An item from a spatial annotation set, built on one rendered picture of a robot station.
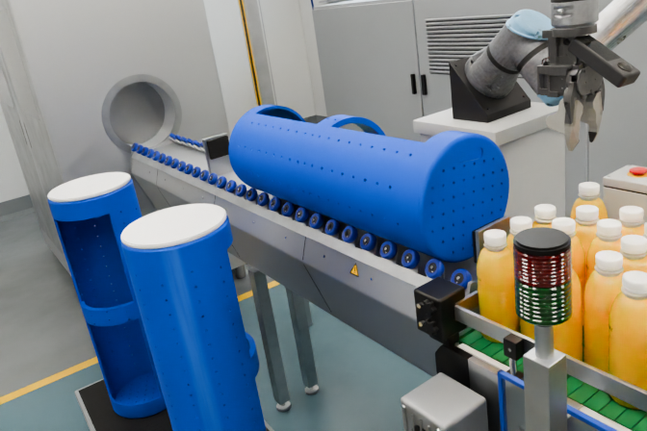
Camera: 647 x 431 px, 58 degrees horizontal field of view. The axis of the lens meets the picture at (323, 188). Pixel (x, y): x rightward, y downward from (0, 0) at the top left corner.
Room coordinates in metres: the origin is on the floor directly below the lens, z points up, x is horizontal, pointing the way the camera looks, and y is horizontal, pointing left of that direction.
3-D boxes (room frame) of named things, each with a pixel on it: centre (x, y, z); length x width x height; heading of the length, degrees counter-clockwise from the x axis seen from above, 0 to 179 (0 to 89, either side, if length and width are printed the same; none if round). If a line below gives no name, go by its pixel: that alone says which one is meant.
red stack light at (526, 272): (0.61, -0.24, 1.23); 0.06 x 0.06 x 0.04
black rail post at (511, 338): (0.82, -0.27, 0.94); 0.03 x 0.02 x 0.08; 33
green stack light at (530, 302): (0.61, -0.24, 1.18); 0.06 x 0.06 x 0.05
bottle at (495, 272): (0.95, -0.29, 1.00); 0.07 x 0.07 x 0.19
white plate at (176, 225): (1.46, 0.41, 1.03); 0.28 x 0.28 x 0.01
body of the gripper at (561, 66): (1.02, -0.46, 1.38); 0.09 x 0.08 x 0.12; 33
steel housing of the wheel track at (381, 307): (2.01, 0.23, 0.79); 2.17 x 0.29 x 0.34; 33
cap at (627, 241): (0.85, -0.49, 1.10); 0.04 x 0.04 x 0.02
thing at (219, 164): (2.25, 0.39, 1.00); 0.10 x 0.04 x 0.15; 123
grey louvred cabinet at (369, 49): (3.58, -0.87, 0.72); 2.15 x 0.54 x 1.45; 31
